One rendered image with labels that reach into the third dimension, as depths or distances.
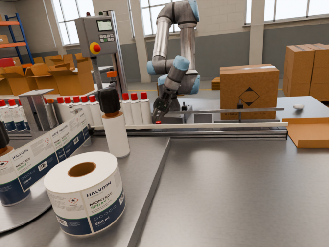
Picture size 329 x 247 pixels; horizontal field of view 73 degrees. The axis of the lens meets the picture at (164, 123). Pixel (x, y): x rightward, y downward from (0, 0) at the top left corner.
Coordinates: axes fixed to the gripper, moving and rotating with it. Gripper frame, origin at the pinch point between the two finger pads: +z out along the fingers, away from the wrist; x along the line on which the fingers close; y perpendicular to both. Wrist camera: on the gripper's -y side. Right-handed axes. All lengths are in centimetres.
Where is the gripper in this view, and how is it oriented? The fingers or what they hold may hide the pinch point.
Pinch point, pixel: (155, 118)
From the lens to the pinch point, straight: 121.5
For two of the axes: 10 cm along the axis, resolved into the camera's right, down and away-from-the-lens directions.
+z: -4.0, 8.1, 4.3
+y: -2.0, 3.8, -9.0
